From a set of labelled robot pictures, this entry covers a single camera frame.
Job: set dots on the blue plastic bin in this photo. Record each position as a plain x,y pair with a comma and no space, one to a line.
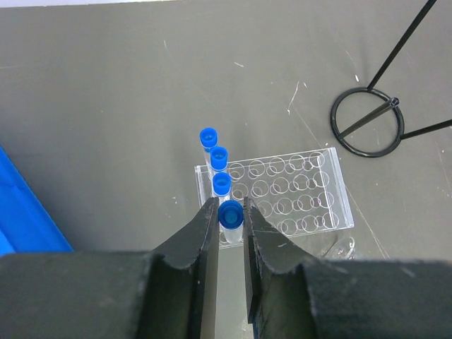
25,225

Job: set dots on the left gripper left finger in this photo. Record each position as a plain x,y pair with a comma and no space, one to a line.
167,292

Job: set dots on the test tube blue cap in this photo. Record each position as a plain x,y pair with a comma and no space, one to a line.
221,184
218,158
231,218
208,138

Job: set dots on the clear test tube rack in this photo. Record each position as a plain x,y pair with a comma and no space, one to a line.
298,193

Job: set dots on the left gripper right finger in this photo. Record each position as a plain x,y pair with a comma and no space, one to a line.
292,294

